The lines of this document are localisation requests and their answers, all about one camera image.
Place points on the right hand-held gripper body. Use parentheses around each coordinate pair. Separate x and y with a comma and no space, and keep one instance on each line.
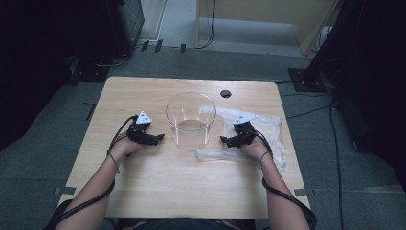
(244,132)

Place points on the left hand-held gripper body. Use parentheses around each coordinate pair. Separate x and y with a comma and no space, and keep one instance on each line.
(140,129)

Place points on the clear plastic bag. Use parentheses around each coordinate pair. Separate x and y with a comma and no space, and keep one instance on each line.
(271,134)

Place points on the clear glass container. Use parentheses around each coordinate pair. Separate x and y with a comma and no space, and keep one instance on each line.
(191,127)

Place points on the person's right hand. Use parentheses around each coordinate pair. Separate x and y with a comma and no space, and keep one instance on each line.
(255,149)

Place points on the person's left hand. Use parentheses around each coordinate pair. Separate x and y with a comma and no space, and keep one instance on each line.
(125,146)

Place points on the thin right wrist band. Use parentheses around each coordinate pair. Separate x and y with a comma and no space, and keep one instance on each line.
(263,158)

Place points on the thin wrist band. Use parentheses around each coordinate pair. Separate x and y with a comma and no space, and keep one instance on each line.
(114,162)
(263,158)

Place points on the thin left wrist band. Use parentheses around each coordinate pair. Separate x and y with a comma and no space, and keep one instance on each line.
(114,162)

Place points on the black round table grommet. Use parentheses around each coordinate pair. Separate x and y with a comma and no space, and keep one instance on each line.
(225,93)

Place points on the grey floor tape strip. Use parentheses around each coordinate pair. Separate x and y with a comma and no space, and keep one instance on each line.
(303,192)
(65,190)

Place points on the black floor tape strip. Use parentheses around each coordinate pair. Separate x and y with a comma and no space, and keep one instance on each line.
(145,45)
(158,45)

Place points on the person's dark clothing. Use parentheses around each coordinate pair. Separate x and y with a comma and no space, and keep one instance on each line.
(182,224)

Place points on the dark cabinet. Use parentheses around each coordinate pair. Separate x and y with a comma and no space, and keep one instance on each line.
(127,22)

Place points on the dark curtain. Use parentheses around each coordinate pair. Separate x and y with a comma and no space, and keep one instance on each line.
(373,80)
(38,64)

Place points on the light wooden furniture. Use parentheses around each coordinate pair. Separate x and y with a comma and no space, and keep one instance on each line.
(306,19)

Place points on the black stand base plate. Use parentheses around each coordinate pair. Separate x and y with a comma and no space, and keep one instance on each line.
(300,81)

